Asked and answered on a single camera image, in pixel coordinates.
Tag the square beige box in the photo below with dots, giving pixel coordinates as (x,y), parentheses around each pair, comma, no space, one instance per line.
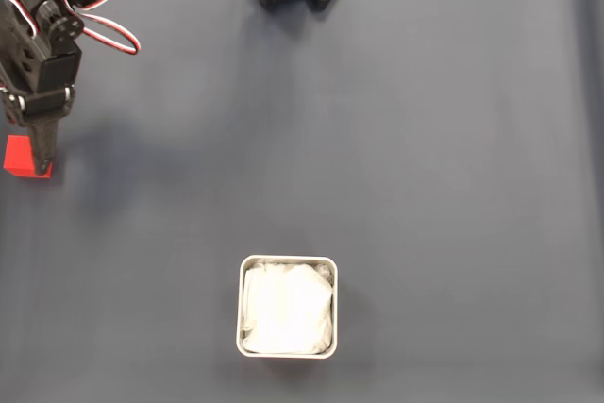
(239,308)

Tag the red cube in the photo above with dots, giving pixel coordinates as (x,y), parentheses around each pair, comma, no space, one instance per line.
(16,155)

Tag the white tissue paper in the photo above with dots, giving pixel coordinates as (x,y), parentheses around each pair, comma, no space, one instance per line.
(288,308)

